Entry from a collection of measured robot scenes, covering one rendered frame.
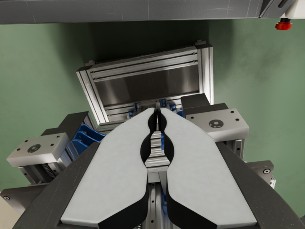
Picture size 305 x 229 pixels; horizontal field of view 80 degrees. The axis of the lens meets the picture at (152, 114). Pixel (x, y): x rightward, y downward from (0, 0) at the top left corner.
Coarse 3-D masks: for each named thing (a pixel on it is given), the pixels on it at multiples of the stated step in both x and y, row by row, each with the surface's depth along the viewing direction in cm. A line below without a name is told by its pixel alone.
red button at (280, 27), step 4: (280, 20) 48; (284, 20) 47; (288, 20) 46; (276, 24) 48; (280, 24) 47; (284, 24) 47; (288, 24) 46; (276, 28) 49; (280, 28) 47; (284, 28) 47; (288, 28) 47
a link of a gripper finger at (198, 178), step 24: (168, 120) 11; (168, 144) 9; (192, 144) 9; (168, 168) 8; (192, 168) 8; (216, 168) 8; (168, 192) 7; (192, 192) 7; (216, 192) 7; (240, 192) 7; (168, 216) 7; (192, 216) 6; (216, 216) 6; (240, 216) 6
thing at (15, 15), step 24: (0, 0) 34; (24, 0) 34; (48, 0) 34; (72, 0) 33; (96, 0) 33; (120, 0) 33; (144, 0) 33; (168, 0) 33; (192, 0) 33; (216, 0) 33; (240, 0) 33; (0, 24) 36
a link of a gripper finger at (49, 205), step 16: (96, 144) 9; (80, 160) 8; (64, 176) 7; (80, 176) 7; (48, 192) 7; (64, 192) 7; (32, 208) 6; (48, 208) 6; (64, 208) 6; (16, 224) 6; (32, 224) 6; (48, 224) 6; (64, 224) 6
